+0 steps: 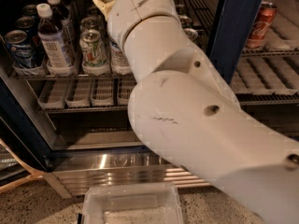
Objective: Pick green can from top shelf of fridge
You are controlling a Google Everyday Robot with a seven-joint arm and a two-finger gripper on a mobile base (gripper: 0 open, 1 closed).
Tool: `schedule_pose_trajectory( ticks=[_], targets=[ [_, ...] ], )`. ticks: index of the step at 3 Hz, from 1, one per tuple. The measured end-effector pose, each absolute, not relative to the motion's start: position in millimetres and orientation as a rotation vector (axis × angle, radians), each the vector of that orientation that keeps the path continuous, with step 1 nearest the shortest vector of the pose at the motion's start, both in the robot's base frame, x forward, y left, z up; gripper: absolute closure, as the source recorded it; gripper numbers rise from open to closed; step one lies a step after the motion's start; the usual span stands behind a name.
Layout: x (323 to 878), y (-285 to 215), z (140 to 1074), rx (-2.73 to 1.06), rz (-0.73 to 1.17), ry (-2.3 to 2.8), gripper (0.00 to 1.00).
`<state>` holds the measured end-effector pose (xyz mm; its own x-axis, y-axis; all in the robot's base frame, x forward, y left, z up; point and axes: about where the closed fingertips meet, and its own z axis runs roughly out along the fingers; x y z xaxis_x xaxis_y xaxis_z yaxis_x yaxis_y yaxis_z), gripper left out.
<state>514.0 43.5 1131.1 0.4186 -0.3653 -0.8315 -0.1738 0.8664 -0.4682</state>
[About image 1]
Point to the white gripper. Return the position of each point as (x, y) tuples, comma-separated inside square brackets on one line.
[(136, 8)]

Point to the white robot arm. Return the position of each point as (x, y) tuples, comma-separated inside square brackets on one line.
[(183, 110)]

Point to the white green can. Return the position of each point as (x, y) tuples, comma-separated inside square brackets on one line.
[(93, 49), (89, 23)]

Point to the white green can front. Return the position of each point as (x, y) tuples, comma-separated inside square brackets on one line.
[(93, 49)]

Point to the blue pepsi can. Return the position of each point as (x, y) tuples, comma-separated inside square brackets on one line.
[(20, 48), (29, 26)]

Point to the blue pepsi can front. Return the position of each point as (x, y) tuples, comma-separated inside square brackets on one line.
[(20, 48)]

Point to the red cola can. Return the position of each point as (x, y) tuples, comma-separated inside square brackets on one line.
[(265, 16)]

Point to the steel fridge base grille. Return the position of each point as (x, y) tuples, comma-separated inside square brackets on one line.
[(71, 173)]

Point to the iced tea bottle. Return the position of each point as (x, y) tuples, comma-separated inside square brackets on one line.
[(51, 33), (62, 13)]

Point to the clear water bottle front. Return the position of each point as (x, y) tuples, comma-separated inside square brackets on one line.
[(119, 62)]

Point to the iced tea bottle front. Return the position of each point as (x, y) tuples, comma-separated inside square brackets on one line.
[(51, 33)]

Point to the clear plastic bin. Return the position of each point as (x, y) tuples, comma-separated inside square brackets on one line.
[(155, 203)]

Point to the lower wire shelf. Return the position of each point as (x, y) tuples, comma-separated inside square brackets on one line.
[(112, 93)]

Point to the wire shelf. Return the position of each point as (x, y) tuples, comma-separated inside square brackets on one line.
[(273, 45), (112, 93)]

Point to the blue fridge door frame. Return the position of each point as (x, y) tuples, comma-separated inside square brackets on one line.
[(229, 33)]

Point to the top wire shelf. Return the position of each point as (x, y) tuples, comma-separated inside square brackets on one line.
[(273, 45)]

